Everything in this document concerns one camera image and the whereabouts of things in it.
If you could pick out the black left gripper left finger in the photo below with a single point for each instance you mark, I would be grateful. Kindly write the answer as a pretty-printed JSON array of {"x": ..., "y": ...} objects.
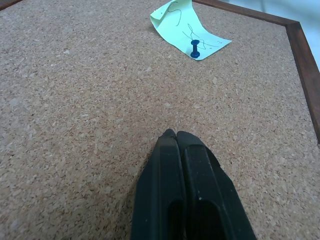
[{"x": 160, "y": 190}]

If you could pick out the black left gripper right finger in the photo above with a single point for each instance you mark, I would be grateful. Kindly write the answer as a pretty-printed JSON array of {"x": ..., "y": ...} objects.
[{"x": 210, "y": 190}]

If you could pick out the green paper note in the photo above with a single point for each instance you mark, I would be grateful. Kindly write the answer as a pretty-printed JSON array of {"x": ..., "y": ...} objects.
[{"x": 186, "y": 27}]

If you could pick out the blue pushpin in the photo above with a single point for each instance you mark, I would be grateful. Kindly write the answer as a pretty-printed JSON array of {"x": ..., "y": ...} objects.
[{"x": 194, "y": 48}]

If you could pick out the cork board with wooden frame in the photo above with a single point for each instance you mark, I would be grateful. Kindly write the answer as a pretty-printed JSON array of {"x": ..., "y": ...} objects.
[{"x": 100, "y": 100}]

